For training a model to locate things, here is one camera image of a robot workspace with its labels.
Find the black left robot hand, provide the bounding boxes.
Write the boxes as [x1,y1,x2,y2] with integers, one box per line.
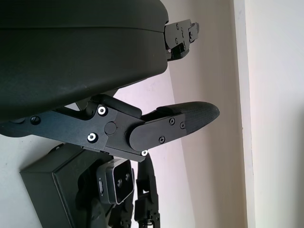
[0,0,220,164]

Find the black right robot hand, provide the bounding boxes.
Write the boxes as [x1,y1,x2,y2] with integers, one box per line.
[76,155,162,228]

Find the small silver depth camera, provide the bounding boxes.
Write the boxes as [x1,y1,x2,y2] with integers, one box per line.
[95,159,134,205]

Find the black box base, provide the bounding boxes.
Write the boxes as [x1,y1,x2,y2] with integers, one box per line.
[19,143,112,228]

